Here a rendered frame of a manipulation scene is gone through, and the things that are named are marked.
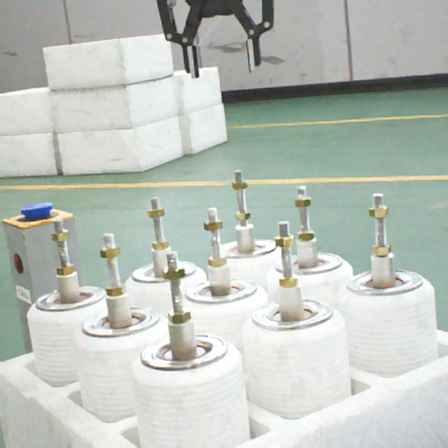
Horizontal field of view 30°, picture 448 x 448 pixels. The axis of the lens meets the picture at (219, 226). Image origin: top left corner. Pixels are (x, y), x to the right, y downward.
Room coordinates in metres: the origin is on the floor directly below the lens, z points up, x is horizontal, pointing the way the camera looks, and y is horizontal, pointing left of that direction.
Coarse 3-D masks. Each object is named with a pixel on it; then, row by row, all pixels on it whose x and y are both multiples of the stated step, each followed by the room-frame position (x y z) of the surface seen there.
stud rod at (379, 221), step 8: (376, 200) 0.81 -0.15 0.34; (376, 208) 0.81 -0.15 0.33; (384, 216) 0.81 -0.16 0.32; (376, 224) 0.81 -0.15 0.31; (384, 224) 0.81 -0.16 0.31; (376, 232) 0.81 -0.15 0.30; (384, 232) 0.81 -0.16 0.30; (376, 240) 0.81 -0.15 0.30; (384, 240) 0.81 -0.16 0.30; (384, 256) 0.80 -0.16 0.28
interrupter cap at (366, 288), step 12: (360, 276) 0.83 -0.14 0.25; (372, 276) 0.83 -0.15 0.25; (396, 276) 0.82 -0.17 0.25; (408, 276) 0.81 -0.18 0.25; (420, 276) 0.81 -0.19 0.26; (348, 288) 0.80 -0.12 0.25; (360, 288) 0.80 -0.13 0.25; (372, 288) 0.79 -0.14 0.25; (384, 288) 0.79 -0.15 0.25; (396, 288) 0.78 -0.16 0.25; (408, 288) 0.78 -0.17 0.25
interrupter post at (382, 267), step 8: (376, 256) 0.81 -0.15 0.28; (392, 256) 0.80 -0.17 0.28; (376, 264) 0.80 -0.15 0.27; (384, 264) 0.80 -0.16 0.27; (392, 264) 0.80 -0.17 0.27; (376, 272) 0.80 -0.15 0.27; (384, 272) 0.80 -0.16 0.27; (392, 272) 0.80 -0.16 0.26; (376, 280) 0.80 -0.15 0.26; (384, 280) 0.80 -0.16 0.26; (392, 280) 0.80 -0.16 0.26
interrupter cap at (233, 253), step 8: (256, 240) 1.04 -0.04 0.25; (264, 240) 1.03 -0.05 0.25; (224, 248) 1.02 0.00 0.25; (232, 248) 1.02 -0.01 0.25; (256, 248) 1.01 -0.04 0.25; (264, 248) 0.99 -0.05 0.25; (272, 248) 0.99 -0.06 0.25; (232, 256) 0.98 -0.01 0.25; (240, 256) 0.97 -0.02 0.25; (248, 256) 0.97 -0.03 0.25; (256, 256) 0.97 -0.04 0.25
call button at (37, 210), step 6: (30, 204) 1.06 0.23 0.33; (36, 204) 1.05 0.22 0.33; (42, 204) 1.05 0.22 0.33; (48, 204) 1.04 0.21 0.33; (24, 210) 1.03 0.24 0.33; (30, 210) 1.03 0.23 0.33; (36, 210) 1.03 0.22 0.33; (42, 210) 1.03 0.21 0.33; (48, 210) 1.04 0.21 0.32; (30, 216) 1.03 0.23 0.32; (36, 216) 1.03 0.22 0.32; (42, 216) 1.04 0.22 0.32
